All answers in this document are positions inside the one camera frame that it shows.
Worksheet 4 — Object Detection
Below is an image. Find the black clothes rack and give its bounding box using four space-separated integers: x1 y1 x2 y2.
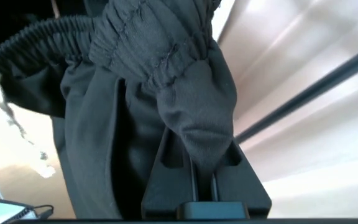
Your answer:
234 39 358 145

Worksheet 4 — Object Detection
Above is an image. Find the beige curtain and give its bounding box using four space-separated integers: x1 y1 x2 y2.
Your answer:
215 0 358 219

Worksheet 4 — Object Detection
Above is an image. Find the black garment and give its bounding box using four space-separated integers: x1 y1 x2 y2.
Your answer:
0 0 239 220

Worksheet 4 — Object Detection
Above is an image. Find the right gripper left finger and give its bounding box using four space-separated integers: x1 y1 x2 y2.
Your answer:
140 126 199 219

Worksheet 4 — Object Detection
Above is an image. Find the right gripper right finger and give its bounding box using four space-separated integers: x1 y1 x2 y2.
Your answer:
211 139 273 219

